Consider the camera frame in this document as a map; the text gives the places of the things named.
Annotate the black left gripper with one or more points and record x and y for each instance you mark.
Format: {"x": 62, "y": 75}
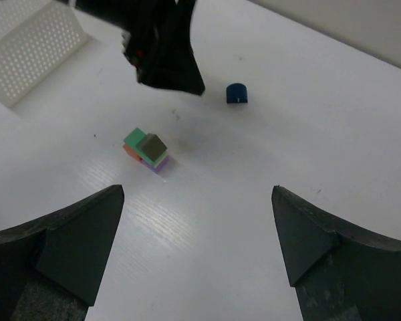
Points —
{"x": 156, "y": 40}

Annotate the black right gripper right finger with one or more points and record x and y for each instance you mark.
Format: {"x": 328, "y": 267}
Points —
{"x": 340, "y": 271}

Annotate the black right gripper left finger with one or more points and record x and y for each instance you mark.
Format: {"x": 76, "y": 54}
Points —
{"x": 51, "y": 267}

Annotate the blue wood block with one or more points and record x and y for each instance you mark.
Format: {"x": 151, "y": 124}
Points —
{"x": 236, "y": 94}

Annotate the green rectangular wood block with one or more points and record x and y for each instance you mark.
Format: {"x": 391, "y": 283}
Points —
{"x": 133, "y": 139}

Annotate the orange wood cube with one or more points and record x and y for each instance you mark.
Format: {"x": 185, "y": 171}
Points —
{"x": 131, "y": 152}

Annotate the purple wood cube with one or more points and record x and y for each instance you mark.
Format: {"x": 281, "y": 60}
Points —
{"x": 152, "y": 168}

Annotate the beige wood block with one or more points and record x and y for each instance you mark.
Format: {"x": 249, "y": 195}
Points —
{"x": 162, "y": 158}

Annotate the white perforated panel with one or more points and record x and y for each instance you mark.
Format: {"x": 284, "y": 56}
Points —
{"x": 35, "y": 38}

